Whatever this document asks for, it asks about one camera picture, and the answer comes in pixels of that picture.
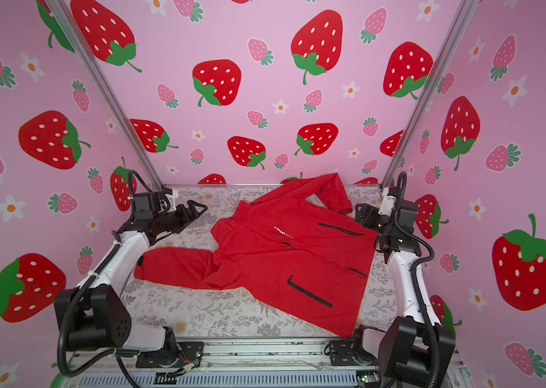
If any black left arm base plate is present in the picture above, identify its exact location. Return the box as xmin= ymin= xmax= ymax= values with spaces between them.
xmin=136 ymin=341 xmax=205 ymax=369

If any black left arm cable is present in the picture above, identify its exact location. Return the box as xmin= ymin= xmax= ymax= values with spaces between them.
xmin=56 ymin=169 xmax=158 ymax=388

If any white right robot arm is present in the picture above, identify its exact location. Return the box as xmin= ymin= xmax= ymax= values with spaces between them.
xmin=353 ymin=200 xmax=456 ymax=387

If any red zip-up jacket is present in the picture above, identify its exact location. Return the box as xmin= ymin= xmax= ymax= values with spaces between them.
xmin=134 ymin=174 xmax=377 ymax=337

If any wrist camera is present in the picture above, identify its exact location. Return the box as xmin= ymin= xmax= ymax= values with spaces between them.
xmin=379 ymin=186 xmax=399 ymax=217
xmin=132 ymin=189 xmax=179 ymax=215

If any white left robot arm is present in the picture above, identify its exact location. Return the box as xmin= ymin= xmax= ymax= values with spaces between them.
xmin=53 ymin=200 xmax=208 ymax=377

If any right aluminium corner post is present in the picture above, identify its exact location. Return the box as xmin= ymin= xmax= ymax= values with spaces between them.
xmin=381 ymin=0 xmax=480 ymax=189

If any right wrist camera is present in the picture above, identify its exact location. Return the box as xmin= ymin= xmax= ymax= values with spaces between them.
xmin=379 ymin=186 xmax=399 ymax=217

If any aluminium corner post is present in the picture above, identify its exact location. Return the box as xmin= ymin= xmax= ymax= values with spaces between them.
xmin=48 ymin=0 xmax=164 ymax=190
xmin=381 ymin=0 xmax=480 ymax=189

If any left aluminium corner post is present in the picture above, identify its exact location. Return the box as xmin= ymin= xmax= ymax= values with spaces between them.
xmin=48 ymin=0 xmax=164 ymax=190

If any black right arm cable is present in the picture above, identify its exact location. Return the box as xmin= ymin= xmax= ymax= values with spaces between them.
xmin=374 ymin=170 xmax=444 ymax=388

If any aluminium front rail frame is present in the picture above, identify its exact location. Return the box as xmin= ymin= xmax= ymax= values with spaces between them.
xmin=66 ymin=336 xmax=468 ymax=388

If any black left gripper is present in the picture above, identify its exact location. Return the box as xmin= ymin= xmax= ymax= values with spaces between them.
xmin=154 ymin=200 xmax=207 ymax=234

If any floral grey table cloth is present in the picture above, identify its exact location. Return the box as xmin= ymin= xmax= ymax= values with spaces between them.
xmin=121 ymin=185 xmax=397 ymax=338

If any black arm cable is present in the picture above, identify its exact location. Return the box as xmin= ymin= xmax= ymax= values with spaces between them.
xmin=374 ymin=170 xmax=444 ymax=388
xmin=56 ymin=169 xmax=158 ymax=388

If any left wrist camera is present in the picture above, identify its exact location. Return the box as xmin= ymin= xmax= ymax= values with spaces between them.
xmin=132 ymin=189 xmax=179 ymax=215

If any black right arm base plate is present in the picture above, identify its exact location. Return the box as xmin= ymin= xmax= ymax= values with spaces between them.
xmin=323 ymin=339 xmax=377 ymax=367

